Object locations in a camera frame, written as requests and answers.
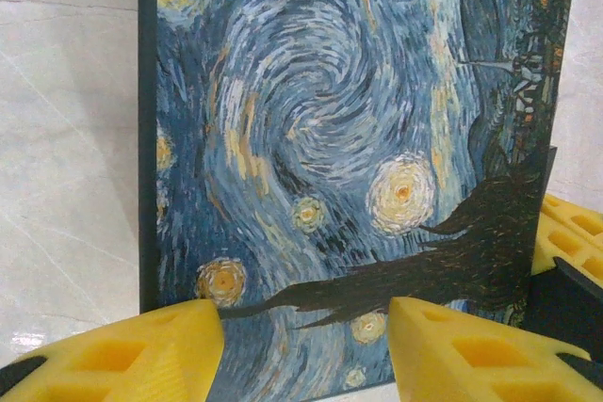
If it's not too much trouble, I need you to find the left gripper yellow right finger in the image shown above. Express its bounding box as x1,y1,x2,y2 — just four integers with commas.
385,296,603,402

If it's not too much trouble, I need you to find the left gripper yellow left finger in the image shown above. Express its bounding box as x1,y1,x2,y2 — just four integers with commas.
0,297,225,402

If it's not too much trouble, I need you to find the starry night painting notebook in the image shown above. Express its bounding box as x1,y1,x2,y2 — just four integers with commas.
138,0,579,396

